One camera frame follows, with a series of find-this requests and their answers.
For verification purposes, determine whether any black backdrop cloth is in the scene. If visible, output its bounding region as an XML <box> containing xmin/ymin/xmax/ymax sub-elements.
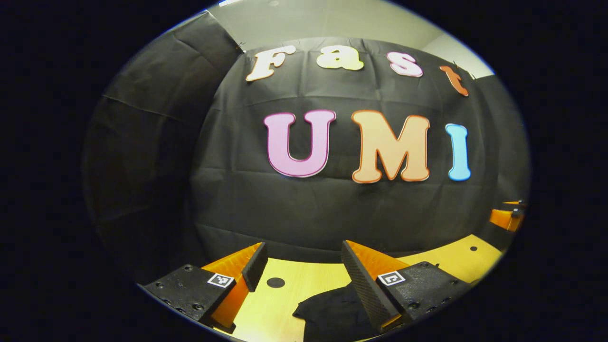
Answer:
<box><xmin>82</xmin><ymin>12</ymin><xmax>530</xmax><ymax>285</ymax></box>

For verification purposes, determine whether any black buttoned coat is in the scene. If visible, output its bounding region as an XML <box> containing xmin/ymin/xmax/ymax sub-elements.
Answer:
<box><xmin>292</xmin><ymin>283</ymin><xmax>380</xmax><ymax>342</ymax></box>

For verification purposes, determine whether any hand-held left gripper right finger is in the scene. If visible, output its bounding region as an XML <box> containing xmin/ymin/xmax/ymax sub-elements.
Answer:
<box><xmin>341</xmin><ymin>240</ymin><xmax>473</xmax><ymax>333</ymax></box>

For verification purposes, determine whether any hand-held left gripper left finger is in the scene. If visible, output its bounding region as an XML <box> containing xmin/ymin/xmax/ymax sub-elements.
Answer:
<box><xmin>138</xmin><ymin>242</ymin><xmax>269</xmax><ymax>334</ymax></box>

